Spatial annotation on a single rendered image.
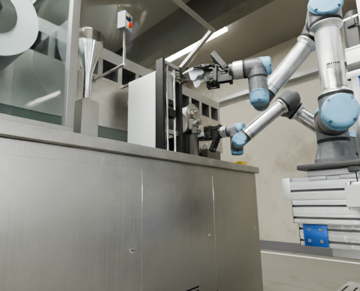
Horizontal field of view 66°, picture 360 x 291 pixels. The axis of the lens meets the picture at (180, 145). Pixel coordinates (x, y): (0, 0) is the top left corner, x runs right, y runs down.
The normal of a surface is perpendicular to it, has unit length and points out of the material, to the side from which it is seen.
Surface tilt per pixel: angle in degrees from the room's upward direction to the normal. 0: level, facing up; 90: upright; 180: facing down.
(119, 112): 90
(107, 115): 90
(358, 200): 90
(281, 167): 90
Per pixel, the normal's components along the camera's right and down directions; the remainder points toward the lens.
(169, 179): 0.76, -0.14
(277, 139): -0.70, -0.13
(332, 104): -0.32, -0.05
